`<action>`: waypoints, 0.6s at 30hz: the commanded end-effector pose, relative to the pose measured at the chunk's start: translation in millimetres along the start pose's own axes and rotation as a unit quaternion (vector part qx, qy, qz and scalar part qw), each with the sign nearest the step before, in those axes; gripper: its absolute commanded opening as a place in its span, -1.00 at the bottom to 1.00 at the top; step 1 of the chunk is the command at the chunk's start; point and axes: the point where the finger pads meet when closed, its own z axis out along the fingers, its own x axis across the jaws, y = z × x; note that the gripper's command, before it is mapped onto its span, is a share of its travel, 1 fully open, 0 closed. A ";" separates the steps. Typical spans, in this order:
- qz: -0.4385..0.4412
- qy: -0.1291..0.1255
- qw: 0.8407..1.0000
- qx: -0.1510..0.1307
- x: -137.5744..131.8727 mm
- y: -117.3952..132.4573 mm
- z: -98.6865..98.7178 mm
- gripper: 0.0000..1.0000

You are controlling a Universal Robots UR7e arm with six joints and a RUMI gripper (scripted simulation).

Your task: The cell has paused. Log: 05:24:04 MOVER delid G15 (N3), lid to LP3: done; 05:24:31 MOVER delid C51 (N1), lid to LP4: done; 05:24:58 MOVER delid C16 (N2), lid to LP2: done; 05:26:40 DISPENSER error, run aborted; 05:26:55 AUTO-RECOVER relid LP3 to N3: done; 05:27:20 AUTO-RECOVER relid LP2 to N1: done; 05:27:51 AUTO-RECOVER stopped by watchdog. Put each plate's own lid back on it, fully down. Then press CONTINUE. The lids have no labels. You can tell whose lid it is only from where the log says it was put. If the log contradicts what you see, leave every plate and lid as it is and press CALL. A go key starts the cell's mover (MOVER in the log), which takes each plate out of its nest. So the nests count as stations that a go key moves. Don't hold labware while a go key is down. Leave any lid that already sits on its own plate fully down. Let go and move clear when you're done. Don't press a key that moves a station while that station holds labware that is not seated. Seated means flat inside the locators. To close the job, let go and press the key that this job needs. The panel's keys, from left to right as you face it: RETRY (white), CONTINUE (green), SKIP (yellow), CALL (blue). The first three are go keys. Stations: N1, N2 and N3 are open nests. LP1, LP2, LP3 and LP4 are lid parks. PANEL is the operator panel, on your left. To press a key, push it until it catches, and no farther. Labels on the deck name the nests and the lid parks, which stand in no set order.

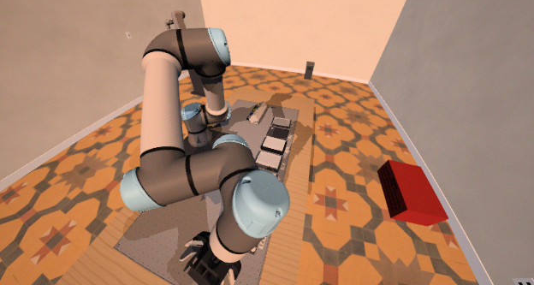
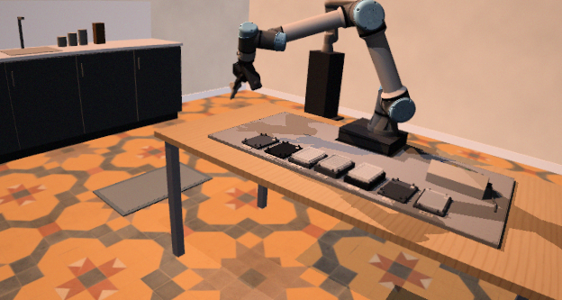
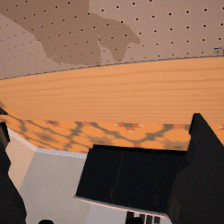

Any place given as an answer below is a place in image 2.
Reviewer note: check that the beige control panel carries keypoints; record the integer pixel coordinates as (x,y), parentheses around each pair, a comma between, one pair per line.
(458,179)

